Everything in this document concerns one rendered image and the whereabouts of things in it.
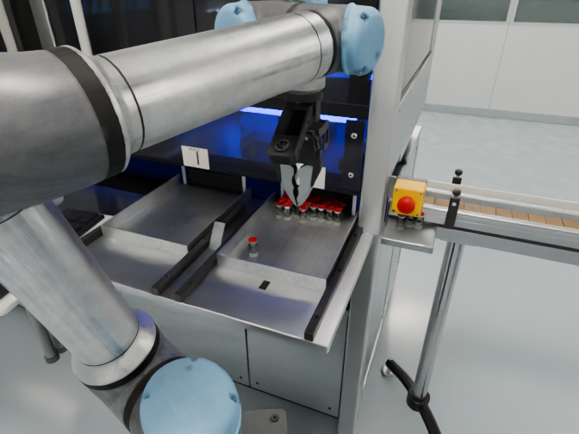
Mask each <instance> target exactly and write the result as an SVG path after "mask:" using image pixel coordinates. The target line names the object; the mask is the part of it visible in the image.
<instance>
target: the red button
mask: <svg viewBox="0 0 579 434"><path fill-rule="evenodd" d="M414 207H415V202H414V200H413V199H412V198H411V197H408V196H404V197H402V198H401V199H400V200H399V201H398V203H397V208H398V210H399V211H400V212H401V213H403V214H410V213H412V212H413V211H414Z"/></svg>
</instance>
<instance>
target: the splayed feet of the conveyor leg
mask: <svg viewBox="0 0 579 434"><path fill-rule="evenodd" d="M382 372H383V374H384V375H386V376H388V377H391V376H394V375H395V376H396V378H397V379H398V380H399V381H400V382H401V383H402V385H403V386H404V387H405V388H406V390H407V391H408V394H407V398H406V402H407V404H408V407H409V408H411V409H412V410H413V411H416V412H419V413H420V415H421V417H422V420H423V422H424V424H425V426H426V429H427V432H428V434H441V432H440V429H439V426H438V424H437V422H436V420H435V418H434V416H433V413H432V411H431V409H430V407H429V401H430V394H429V393H428V392H427V394H426V398H425V399H424V400H417V399H416V398H415V397H414V396H413V394H412V391H413V387H414V381H413V380H412V378H411V377H410V376H409V375H408V373H407V372H406V371H405V370H404V369H403V368H402V367H401V366H400V365H399V364H398V363H397V362H396V361H395V360H393V359H392V358H390V359H388V360H387V361H386V363H385V365H383V366H382Z"/></svg>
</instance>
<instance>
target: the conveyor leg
mask: <svg viewBox="0 0 579 434"><path fill-rule="evenodd" d="M441 240H443V239H441ZM444 241H447V242H446V246H445V253H444V256H443V260H442V264H441V268H440V272H439V279H438V282H437V287H436V290H435V294H434V298H433V304H432V309H431V312H430V317H429V320H428V324H427V329H426V335H425V339H424V343H423V346H422V351H421V354H420V361H419V365H418V368H417V373H416V377H415V380H414V387H413V391H412V394H413V396H414V397H415V398H416V399H417V400H424V399H425V398H426V394H427V390H428V387H429V383H430V380H431V377H432V373H433V367H434V364H435V360H436V356H437V353H438V350H439V344H440V340H441V337H442V333H443V330H444V327H445V321H446V317H447V314H448V310H449V306H450V303H451V298H452V294H453V290H454V287H455V283H456V280H457V277H458V271H459V267H460V264H461V260H462V256H463V254H464V247H465V246H466V245H467V244H461V243H457V242H452V241H448V240H444ZM469 246H474V245H469Z"/></svg>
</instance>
